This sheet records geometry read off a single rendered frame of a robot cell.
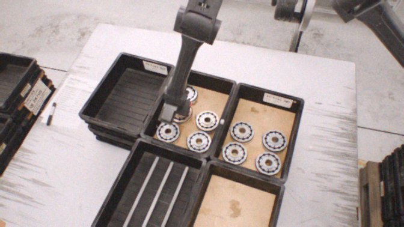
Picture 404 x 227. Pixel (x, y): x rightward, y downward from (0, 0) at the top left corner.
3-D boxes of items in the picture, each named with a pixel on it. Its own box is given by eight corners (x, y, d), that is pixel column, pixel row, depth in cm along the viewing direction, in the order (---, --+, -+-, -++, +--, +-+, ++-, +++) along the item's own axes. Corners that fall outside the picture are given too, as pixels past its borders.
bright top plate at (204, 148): (190, 130, 127) (190, 129, 127) (213, 134, 126) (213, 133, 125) (184, 150, 122) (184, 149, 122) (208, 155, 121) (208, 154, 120)
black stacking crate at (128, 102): (127, 67, 154) (121, 51, 144) (178, 81, 148) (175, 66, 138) (86, 129, 135) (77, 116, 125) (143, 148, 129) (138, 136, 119)
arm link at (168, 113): (189, 93, 105) (166, 85, 104) (178, 124, 103) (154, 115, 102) (185, 100, 116) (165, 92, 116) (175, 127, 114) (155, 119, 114)
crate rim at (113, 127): (121, 54, 146) (120, 50, 144) (177, 68, 139) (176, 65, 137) (78, 118, 127) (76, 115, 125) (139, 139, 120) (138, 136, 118)
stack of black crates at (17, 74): (33, 90, 233) (-2, 51, 195) (65, 98, 228) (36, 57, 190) (4, 133, 213) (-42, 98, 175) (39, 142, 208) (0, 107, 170)
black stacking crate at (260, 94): (236, 97, 141) (238, 82, 131) (297, 114, 135) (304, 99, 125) (209, 170, 122) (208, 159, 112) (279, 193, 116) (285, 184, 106)
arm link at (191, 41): (223, 15, 72) (183, -1, 71) (218, 31, 69) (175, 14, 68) (189, 96, 110) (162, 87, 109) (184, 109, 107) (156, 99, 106)
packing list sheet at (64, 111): (67, 74, 168) (67, 73, 167) (103, 80, 164) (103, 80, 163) (37, 121, 151) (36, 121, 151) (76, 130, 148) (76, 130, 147)
